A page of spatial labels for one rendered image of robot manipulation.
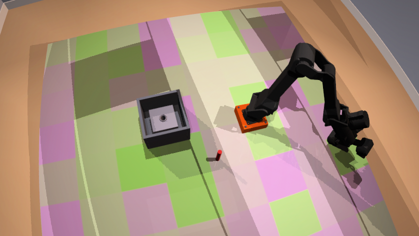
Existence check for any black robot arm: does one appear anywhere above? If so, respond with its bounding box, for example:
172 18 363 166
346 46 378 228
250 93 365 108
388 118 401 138
242 42 370 138

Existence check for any red peg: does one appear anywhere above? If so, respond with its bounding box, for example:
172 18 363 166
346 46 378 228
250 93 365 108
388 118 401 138
215 150 222 161

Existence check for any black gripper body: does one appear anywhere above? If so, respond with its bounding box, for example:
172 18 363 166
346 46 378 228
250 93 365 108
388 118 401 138
327 129 374 156

